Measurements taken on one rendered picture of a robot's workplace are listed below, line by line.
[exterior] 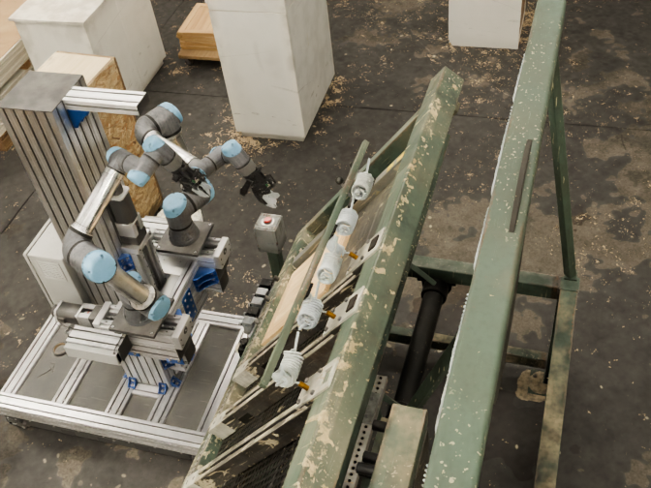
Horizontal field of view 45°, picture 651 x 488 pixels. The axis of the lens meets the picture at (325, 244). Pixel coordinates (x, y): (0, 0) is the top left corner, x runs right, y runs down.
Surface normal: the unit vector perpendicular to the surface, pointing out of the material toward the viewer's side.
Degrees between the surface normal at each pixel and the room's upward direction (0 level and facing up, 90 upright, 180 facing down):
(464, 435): 0
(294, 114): 90
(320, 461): 38
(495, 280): 0
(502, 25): 90
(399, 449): 0
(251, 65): 90
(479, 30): 90
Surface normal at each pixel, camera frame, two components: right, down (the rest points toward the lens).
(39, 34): -0.27, 0.70
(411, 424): -0.11, -0.70
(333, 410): 0.50, -0.47
